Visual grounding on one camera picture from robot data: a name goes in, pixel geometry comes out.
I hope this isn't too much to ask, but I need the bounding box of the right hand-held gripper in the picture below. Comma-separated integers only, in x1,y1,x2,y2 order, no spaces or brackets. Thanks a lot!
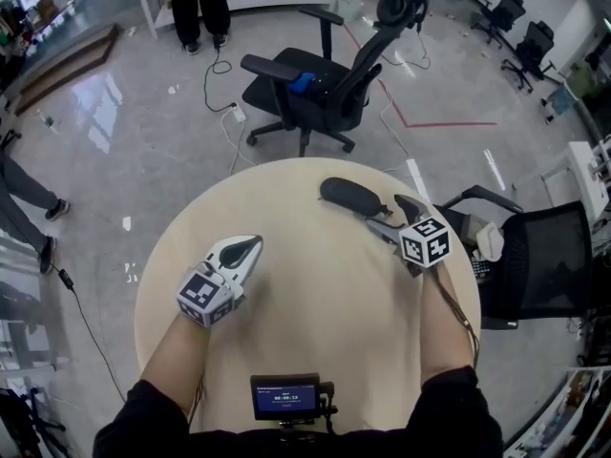
364,194,453,279

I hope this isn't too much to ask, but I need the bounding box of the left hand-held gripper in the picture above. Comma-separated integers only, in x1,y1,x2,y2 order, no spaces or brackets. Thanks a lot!
176,234,264,327

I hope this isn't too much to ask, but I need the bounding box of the dark zippered hard case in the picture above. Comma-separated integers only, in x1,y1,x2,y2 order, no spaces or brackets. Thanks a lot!
318,176,394,221

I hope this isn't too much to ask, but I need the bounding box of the person's right forearm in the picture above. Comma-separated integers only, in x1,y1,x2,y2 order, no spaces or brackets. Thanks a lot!
418,264,479,382

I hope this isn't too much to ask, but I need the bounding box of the person's left forearm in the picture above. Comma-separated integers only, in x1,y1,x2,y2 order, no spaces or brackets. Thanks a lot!
137,309,212,403

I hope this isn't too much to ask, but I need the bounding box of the white cloth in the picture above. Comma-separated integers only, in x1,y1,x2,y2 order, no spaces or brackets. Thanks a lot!
474,221,507,262

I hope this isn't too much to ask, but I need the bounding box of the round beige table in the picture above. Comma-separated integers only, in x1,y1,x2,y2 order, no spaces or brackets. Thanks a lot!
134,156,483,436

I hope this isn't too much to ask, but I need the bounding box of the black mesh cantilever chair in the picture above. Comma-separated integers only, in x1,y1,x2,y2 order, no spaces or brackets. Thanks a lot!
435,184,596,331

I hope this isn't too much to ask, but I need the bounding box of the black chest-mounted monitor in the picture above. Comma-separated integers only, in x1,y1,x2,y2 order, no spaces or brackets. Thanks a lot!
249,373,338,425

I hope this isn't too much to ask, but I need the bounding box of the black swivel chair with headrest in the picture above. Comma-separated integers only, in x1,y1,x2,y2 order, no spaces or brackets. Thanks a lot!
239,0,432,158

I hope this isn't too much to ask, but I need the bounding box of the blue object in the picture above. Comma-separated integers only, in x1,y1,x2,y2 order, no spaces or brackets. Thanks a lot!
291,71,318,96

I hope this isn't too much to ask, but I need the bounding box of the white desk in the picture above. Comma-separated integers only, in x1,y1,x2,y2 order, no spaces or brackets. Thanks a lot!
540,133,611,219

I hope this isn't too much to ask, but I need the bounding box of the person's black shirt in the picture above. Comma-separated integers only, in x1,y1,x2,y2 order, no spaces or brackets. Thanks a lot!
94,364,505,458

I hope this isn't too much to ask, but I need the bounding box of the black office chair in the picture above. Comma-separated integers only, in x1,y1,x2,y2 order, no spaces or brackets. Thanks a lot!
469,0,527,50
500,20,560,95

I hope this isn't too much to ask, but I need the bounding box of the white plastic bin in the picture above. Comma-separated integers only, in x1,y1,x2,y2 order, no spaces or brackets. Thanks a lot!
335,0,365,24

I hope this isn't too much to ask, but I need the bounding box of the white storage rack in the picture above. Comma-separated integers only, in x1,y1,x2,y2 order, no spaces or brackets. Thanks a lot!
502,364,611,458

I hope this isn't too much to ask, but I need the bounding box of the wooden platform step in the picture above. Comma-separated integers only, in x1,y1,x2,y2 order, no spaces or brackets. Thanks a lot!
13,21,121,116

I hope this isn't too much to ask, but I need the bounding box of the brown gripper cable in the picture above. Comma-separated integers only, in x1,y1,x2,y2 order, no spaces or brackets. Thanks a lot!
431,269,481,367

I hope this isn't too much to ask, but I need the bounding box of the black floor cable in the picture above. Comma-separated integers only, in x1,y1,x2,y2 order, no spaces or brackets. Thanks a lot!
49,261,128,403

